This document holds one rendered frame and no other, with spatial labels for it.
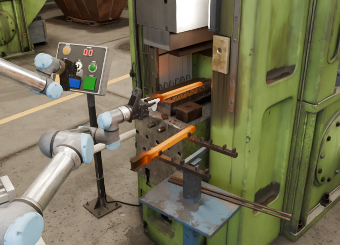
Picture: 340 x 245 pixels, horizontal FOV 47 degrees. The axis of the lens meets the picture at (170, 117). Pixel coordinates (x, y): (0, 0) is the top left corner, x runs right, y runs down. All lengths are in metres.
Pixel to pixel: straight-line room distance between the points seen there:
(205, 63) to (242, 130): 0.66
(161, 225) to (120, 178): 0.84
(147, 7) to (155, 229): 1.34
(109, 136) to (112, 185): 1.28
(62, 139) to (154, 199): 0.54
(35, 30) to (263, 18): 5.86
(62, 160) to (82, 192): 1.66
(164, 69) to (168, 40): 0.41
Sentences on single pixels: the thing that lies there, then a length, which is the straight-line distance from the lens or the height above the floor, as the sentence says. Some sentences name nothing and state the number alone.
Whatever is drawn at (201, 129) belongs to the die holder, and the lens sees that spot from 2.04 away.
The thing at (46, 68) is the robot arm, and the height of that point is 1.22.
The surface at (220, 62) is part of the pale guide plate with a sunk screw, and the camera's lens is 1.87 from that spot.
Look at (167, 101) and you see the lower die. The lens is 2.03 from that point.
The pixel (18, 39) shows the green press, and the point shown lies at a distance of 6.81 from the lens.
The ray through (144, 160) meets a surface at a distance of 1.63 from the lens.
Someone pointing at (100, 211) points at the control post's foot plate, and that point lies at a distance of 2.88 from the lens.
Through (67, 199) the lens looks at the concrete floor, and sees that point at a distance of 3.07.
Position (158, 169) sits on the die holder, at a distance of 2.20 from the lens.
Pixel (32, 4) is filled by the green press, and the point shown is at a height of 0.74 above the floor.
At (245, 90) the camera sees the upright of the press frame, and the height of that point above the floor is 1.12.
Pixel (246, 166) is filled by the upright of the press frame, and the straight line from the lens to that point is 2.01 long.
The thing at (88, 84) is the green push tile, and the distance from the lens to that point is 2.31.
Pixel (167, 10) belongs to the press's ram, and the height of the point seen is 1.46.
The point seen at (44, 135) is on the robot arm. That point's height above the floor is 1.08.
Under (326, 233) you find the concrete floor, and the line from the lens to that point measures 2.85.
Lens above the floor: 1.79
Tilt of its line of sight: 25 degrees down
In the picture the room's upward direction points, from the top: 1 degrees counter-clockwise
